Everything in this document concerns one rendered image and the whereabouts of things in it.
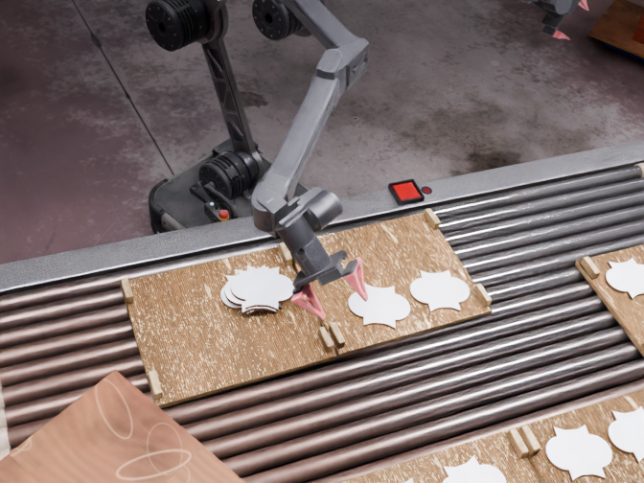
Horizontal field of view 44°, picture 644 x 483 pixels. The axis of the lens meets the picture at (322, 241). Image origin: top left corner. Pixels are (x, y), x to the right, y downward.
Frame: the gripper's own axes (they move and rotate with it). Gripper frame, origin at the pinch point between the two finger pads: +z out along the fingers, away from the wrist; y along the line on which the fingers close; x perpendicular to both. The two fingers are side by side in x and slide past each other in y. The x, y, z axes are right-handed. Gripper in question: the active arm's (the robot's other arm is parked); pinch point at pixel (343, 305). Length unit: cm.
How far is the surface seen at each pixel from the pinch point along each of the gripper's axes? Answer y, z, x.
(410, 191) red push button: 2, 8, -76
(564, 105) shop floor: -23, 68, -291
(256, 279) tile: 29.7, -2.9, -28.2
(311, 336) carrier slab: 22.1, 13.3, -21.8
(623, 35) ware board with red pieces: -62, 62, -346
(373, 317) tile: 10.7, 18.7, -30.8
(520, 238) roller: -20, 32, -72
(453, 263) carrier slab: -5, 24, -55
